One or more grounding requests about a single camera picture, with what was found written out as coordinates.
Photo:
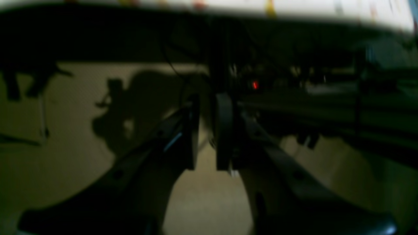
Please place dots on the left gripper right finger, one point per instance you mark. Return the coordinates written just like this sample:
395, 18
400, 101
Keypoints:
285, 199

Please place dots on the black power strip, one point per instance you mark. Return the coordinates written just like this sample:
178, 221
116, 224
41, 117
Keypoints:
324, 80

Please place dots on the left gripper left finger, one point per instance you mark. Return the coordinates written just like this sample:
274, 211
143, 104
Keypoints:
132, 197

